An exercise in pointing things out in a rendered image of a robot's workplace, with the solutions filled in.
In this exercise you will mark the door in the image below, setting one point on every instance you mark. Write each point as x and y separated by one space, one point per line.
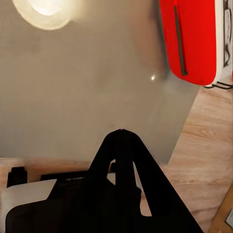
223 221

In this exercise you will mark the coffee table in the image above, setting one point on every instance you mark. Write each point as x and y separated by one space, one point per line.
73 71

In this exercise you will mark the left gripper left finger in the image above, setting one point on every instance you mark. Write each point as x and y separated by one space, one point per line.
81 216

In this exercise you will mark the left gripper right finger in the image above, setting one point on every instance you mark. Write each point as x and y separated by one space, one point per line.
169 213

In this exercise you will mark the radio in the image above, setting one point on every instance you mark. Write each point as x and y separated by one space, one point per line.
199 40

